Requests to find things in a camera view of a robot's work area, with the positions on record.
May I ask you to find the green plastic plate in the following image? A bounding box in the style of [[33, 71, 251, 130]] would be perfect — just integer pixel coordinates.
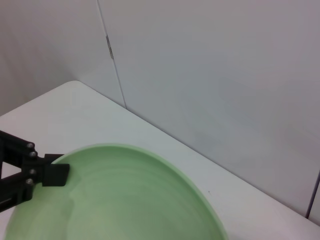
[[4, 142, 230, 240]]

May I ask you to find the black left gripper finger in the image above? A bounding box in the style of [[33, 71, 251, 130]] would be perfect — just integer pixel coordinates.
[[0, 129, 70, 213]]

